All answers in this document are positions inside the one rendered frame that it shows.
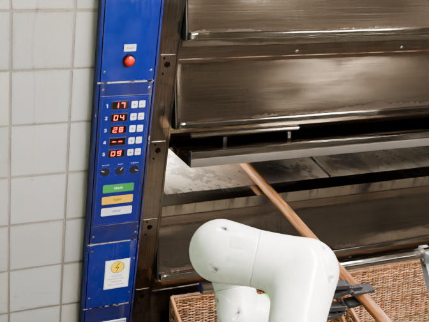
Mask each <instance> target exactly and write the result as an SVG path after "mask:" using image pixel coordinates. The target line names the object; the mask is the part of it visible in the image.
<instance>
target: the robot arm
mask: <svg viewBox="0 0 429 322"><path fill-rule="evenodd" d="M189 255H190V261H191V263H192V266H193V267H194V269H195V271H196V272H197V273H198V274H199V275H200V276H201V277H203V278H204V279H206V280H208V281H210V282H212V283H213V289H214V295H215V296H214V297H215V302H216V314H217V322H326V321H329V320H331V319H335V318H339V317H342V316H344V315H345V313H344V312H345V311H347V310H348V309H351V308H355V307H357V306H360V305H361V304H360V303H359V301H358V300H357V299H356V298H355V296H357V295H363V294H367V293H373V292H375V289H374V288H373V287H372V286H371V285H370V283H366V284H353V285H352V284H351V283H350V282H349V281H348V280H347V279H344V280H338V279H339V273H340V271H339V265H338V261H337V258H336V256H335V254H334V253H333V251H332V250H331V249H330V248H329V247H328V246H327V245H326V244H324V243H322V242H321V241H318V240H316V239H313V238H303V237H298V236H290V235H285V234H278V233H272V232H269V231H263V230H260V229H256V228H253V227H250V226H246V225H243V224H240V223H237V222H233V221H231V220H226V219H216V220H211V221H209V222H206V223H205V224H203V225H202V226H200V227H199V228H198V229H197V230H196V232H195V233H194V235H193V237H192V239H191V242H190V247H189ZM256 289H260V290H263V291H265V292H266V294H261V295H258V294H257V292H256ZM345 295H351V296H352V297H348V298H344V299H343V300H341V301H340V302H332V300H333V299H336V298H339V297H342V296H345ZM337 312H338V313H337Z"/></svg>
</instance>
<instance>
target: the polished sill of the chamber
mask: <svg viewBox="0 0 429 322"><path fill-rule="evenodd" d="M269 184H270V185H271V186H272V187H273V189H274V190H275V191H276V192H277V193H278V195H279V196H280V197H281V198H282V199H283V200H284V201H285V202H292V201H302V200H308V199H318V198H325V197H334V196H345V195H351V194H361V193H367V192H378V191H383V190H394V189H399V188H410V187H420V186H426V185H429V167H417V168H411V169H399V170H393V171H381V172H370V173H364V174H352V175H346V176H334V177H328V178H316V179H310V180H298V181H287V182H280V183H269ZM265 204H273V203H272V201H271V200H270V199H269V198H268V196H267V195H266V194H265V193H264V192H263V191H262V190H261V189H260V188H259V186H258V185H251V186H245V187H233V188H221V189H215V190H204V191H197V192H186V193H179V194H168V195H163V202H162V213H161V217H168V216H174V215H184V214H190V213H200V212H207V211H216V210H227V209H233V208H244V207H249V206H260V205H265Z"/></svg>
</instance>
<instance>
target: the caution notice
mask: <svg viewBox="0 0 429 322"><path fill-rule="evenodd" d="M129 270H130V258H126V259H118V260H112V261H106V264H105V280H104V289H112V288H120V287H125V286H128V277H129ZM104 289H103V290H104Z"/></svg>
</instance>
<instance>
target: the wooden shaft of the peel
mask: <svg viewBox="0 0 429 322"><path fill-rule="evenodd" d="M239 165H240V166H241V167H242V168H243V169H244V170H245V171H246V173H247V174H248V175H249V176H250V178H251V179H252V180H253V181H254V182H255V183H256V184H257V185H258V186H259V188H260V189H261V190H262V191H263V192H264V193H265V194H266V195H267V196H268V198H269V199H270V200H271V201H272V203H273V204H274V205H275V206H276V207H277V208H278V209H279V210H280V211H281V213H282V214H283V215H284V216H285V218H286V219H287V220H288V221H289V222H290V223H291V224H292V225H293V226H294V228H295V229H296V230H297V231H298V233H299V234H300V235H301V236H302V237H303V238H313V239H316V240H318V241H320V240H319V239H318V238H317V237H316V236H315V235H314V234H313V233H312V231H311V230H310V229H309V228H308V227H307V226H306V224H305V223H304V222H303V221H302V220H301V219H300V218H299V217H298V216H297V215H296V214H295V212H294V211H293V210H292V209H291V208H290V207H289V205H288V204H287V203H286V202H285V201H284V200H283V199H282V198H281V197H280V196H279V195H278V193H277V192H276V191H275V190H274V189H273V187H272V186H271V185H270V184H269V183H268V182H267V181H266V180H265V179H264V178H263V177H262V175H261V174H260V173H259V172H258V171H257V170H256V168H254V166H253V165H252V164H251V163H250V162H248V163H242V164H239ZM337 261H338V260H337ZM338 265H339V271H340V273H339V279H340V280H344V279H347V280H348V281H349V282H350V283H351V284H352V285H353V284H358V283H357V282H356V281H355V279H354V278H353V277H352V276H351V275H350V273H349V272H348V271H347V270H346V269H345V268H344V267H343V266H342V265H341V264H340V263H339V261H338ZM355 298H356V299H357V300H358V301H359V303H360V304H361V305H362V306H363V307H364V308H365V309H366V310H367V311H368V313H369V314H370V315H371V316H372V318H373V319H374V320H376V322H392V321H391V320H390V319H389V318H388V316H387V315H386V314H385V313H384V312H383V311H382V309H381V308H380V307H379V306H378V305H377V304H376V303H375V302H374V301H373V300H372V298H371V297H370V296H369V295H368V294H363V295H357V296H355Z"/></svg>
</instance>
